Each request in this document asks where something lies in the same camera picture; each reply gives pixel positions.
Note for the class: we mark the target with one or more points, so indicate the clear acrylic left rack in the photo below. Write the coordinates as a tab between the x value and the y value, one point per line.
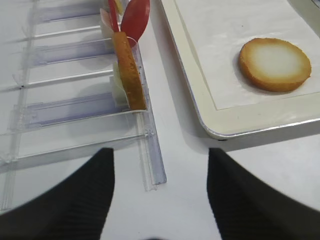
61	96

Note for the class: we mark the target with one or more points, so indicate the red tomato slice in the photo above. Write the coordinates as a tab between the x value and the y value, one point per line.
135	18
113	16

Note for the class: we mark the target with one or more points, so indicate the cream rectangular tray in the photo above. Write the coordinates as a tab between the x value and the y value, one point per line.
249	119

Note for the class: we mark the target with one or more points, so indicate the yellow cheese slice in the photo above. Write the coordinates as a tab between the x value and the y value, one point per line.
119	7

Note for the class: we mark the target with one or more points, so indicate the white paper tray liner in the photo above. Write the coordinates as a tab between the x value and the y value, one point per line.
219	28

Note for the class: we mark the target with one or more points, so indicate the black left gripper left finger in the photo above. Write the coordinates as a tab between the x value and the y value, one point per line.
74	209

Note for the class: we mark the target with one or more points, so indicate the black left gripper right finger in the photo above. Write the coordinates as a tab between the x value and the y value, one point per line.
246	208

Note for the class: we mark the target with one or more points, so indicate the upright brown bread slice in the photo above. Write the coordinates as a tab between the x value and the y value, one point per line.
128	71

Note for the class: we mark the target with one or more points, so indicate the round bread slice on tray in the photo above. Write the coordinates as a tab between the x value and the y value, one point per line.
274	65

